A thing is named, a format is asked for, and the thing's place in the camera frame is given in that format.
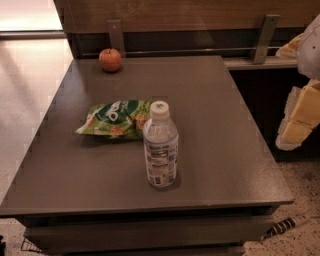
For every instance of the red apple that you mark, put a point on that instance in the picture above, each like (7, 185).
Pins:
(110, 59)

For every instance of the right metal wall bracket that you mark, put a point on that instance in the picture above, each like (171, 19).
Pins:
(260, 50)

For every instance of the left metal wall bracket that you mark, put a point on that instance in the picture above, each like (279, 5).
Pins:
(116, 36)

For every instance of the metal wall bracket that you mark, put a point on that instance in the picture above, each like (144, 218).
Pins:
(116, 36)
(260, 50)

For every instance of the clear plastic water bottle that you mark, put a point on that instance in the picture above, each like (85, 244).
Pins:
(160, 137)

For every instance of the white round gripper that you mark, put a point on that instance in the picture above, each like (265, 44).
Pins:
(310, 50)

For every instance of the black white striped floor object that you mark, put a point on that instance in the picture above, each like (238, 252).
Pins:
(286, 225)

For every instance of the green snack bag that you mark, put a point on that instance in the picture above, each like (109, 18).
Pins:
(118, 120)

